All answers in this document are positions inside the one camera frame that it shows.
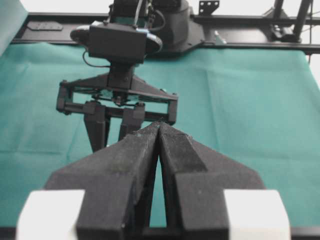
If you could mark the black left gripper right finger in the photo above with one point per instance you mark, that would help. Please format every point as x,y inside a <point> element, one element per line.
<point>194,177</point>

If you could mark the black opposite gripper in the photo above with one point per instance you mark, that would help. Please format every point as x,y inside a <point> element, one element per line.
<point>120,85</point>

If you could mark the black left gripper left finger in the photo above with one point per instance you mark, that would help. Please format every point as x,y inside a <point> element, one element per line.
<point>118,182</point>

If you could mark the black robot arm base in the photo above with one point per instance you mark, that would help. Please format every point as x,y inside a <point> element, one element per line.
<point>180,33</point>

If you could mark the green cloth mat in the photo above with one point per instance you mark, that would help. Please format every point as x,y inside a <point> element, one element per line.
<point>259,107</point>

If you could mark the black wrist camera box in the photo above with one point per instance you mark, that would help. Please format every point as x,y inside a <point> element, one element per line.
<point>117,42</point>

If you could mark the black metal frame rail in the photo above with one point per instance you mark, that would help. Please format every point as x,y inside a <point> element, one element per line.
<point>272,30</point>

